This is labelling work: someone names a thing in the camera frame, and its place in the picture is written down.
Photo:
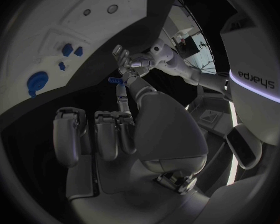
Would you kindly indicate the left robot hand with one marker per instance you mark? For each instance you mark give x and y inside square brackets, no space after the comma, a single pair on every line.
[137,61]

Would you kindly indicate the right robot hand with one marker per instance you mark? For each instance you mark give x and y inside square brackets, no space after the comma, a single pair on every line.
[168,134]

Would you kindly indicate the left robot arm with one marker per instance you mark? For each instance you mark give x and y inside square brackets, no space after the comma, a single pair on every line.
[191,72]

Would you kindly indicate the white task board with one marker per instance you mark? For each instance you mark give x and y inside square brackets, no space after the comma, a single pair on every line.
[25,41]

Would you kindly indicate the blue block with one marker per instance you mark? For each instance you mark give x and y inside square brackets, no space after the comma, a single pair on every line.
[78,51]
[67,49]

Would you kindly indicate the small blue peg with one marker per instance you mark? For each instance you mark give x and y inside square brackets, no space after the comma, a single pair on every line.
[62,66]

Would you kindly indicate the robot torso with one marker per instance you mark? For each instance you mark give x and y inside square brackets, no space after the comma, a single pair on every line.
[252,115]

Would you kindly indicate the blue gear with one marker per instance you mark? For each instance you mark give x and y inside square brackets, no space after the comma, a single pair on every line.
[38,82]

